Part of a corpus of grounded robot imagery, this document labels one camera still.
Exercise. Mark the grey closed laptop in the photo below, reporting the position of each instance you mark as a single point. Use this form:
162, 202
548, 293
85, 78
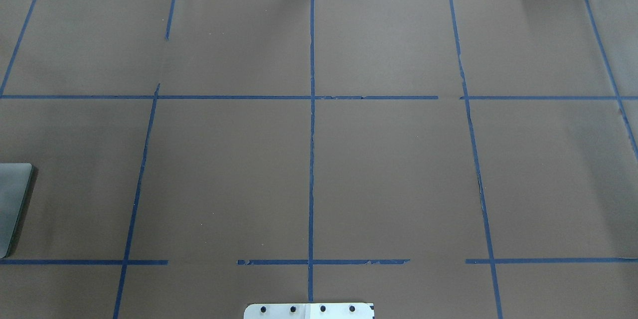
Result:
15, 179

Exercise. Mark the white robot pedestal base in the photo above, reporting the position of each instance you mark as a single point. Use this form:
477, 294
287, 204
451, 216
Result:
310, 311

